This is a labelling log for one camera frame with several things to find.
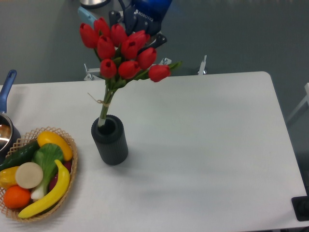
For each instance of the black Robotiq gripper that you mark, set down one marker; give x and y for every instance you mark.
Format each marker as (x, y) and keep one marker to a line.
(144, 15)

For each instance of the beige round disc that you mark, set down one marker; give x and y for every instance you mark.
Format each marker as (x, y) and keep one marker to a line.
(29, 175)

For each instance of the orange fruit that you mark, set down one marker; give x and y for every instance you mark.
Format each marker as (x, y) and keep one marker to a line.
(16, 197)

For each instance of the yellow bell pepper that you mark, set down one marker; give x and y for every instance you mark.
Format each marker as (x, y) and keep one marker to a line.
(7, 177)

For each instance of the green bok choy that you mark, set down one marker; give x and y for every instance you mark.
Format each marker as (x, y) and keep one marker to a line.
(45, 157)

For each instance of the black device at table edge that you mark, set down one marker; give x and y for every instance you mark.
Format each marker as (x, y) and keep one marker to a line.
(301, 207)

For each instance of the dark grey ribbed vase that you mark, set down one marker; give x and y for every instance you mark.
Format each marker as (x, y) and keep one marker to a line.
(110, 140)

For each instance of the yellow banana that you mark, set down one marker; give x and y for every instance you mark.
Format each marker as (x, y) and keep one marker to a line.
(50, 198)

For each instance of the red tulip bouquet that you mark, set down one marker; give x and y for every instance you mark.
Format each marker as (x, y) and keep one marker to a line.
(123, 58)

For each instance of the blue handled saucepan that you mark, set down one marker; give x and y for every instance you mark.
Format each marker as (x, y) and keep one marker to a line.
(8, 132)

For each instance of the woven wicker basket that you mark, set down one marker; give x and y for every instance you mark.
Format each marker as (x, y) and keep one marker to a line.
(21, 142)

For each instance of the green cucumber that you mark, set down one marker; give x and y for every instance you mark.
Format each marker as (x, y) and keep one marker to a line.
(20, 156)

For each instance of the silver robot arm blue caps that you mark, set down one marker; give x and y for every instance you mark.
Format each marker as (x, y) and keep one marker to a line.
(89, 7)

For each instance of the white furniture frame right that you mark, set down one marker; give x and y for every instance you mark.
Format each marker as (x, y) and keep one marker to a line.
(300, 109)

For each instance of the yellow squash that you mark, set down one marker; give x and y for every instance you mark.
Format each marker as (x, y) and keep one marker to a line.
(48, 137)

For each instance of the purple red vegetable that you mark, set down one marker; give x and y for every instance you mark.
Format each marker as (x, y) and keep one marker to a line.
(68, 165)

